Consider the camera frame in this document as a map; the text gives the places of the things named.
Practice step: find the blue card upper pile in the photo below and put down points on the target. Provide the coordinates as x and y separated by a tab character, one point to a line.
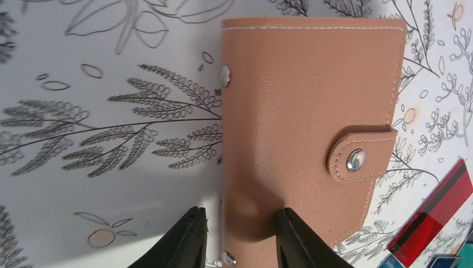
390	262

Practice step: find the red card near wallet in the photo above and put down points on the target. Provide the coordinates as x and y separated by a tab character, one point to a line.
432	215

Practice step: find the tan leather card holder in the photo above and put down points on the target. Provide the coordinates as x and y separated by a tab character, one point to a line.
308	105

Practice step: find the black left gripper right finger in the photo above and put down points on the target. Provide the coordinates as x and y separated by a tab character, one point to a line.
298	246

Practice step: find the floral patterned table mat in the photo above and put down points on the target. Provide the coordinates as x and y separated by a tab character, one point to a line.
111	122

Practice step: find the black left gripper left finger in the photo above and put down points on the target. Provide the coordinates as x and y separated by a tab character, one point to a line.
182	246

